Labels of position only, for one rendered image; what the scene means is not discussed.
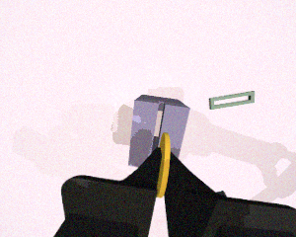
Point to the thin gold coin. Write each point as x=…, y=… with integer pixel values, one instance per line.
x=165, y=164

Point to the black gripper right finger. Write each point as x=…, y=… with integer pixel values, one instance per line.
x=194, y=210

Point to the dark grey box side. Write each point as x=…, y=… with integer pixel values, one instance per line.
x=161, y=106

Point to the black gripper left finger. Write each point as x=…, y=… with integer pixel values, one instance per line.
x=130, y=200

